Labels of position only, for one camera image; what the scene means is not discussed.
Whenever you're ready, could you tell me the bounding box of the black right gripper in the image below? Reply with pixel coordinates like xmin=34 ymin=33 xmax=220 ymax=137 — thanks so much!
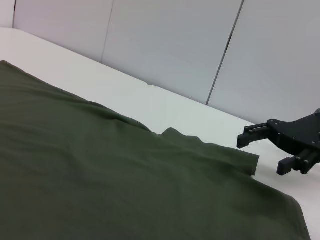
xmin=236 ymin=107 xmax=320 ymax=176

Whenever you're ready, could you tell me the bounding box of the dark green shirt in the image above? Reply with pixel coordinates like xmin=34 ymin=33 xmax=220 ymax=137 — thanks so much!
xmin=0 ymin=59 xmax=312 ymax=240

